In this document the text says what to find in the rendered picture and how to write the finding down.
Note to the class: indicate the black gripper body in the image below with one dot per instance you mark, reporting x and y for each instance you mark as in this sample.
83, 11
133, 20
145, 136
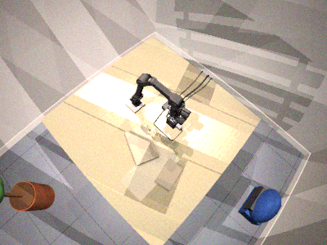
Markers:
180, 120

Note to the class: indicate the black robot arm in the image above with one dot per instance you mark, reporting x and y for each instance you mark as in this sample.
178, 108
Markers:
176, 101

